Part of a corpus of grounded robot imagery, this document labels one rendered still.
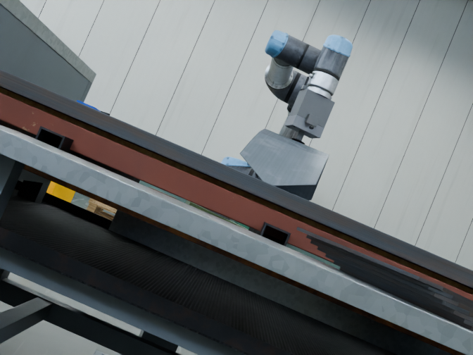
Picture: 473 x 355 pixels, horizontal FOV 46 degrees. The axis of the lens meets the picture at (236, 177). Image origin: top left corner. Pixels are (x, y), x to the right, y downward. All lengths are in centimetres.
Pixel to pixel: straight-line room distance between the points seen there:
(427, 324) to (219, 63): 1105
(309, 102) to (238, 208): 50
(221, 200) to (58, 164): 38
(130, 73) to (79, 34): 126
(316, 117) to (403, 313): 79
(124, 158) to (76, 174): 32
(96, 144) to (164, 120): 1038
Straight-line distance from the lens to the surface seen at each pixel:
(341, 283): 76
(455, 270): 114
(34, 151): 79
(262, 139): 134
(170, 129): 1145
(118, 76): 1161
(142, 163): 108
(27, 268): 116
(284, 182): 118
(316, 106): 148
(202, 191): 106
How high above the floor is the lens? 77
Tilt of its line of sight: 3 degrees up
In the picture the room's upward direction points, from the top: 23 degrees clockwise
